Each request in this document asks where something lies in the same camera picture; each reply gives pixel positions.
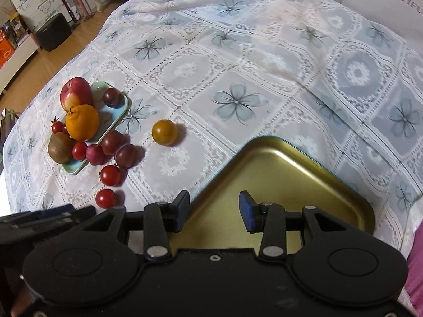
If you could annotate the orange box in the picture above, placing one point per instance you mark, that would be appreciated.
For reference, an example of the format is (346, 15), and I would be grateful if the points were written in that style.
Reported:
(6, 51)

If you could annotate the red cherry tomato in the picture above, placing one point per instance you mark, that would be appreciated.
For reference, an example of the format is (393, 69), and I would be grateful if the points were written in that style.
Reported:
(105, 199)
(111, 175)
(79, 151)

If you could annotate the white low cabinet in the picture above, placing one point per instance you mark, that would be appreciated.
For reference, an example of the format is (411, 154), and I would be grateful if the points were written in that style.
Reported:
(18, 61)

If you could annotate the small cherry tomato with stem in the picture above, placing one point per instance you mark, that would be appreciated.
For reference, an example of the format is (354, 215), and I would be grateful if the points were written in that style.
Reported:
(58, 127)

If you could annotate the pink cloth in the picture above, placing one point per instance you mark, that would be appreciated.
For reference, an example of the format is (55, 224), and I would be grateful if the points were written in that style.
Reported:
(414, 270)

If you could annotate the orange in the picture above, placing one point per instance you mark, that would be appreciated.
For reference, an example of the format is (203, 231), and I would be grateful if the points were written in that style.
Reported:
(82, 122)

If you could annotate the dark purple plum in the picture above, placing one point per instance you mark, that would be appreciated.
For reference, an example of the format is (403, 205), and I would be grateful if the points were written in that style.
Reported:
(111, 97)

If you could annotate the round yellow-orange fruit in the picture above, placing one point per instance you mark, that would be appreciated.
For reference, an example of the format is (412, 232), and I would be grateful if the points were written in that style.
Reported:
(164, 132)

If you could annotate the dark red plum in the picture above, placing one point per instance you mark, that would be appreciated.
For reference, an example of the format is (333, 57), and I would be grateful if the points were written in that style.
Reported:
(125, 156)
(112, 142)

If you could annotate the white floral lace tablecloth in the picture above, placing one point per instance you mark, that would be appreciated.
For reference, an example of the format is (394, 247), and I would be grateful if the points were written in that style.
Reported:
(238, 59)

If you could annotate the red apple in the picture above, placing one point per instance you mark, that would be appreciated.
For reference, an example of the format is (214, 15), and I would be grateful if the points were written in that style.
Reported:
(76, 93)

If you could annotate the black stool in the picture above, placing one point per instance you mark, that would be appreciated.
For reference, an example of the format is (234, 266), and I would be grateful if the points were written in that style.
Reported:
(53, 33)

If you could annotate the pinkish red plum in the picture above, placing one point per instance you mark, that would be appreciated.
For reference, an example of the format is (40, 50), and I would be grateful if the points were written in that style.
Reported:
(95, 155)

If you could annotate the light green plate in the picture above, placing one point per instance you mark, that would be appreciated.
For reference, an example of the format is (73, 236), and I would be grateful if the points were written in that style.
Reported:
(114, 114)

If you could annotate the brown kiwi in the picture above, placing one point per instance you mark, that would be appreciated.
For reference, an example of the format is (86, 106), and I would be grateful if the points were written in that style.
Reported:
(60, 147)

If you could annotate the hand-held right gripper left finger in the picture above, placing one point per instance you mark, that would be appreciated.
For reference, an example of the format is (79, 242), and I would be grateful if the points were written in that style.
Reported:
(180, 216)

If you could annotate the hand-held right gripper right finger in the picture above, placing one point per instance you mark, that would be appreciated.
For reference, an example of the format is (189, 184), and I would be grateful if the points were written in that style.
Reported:
(246, 214)

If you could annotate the white cartoon print cabinet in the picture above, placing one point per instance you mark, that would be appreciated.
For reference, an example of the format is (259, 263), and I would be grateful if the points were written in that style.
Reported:
(31, 0)

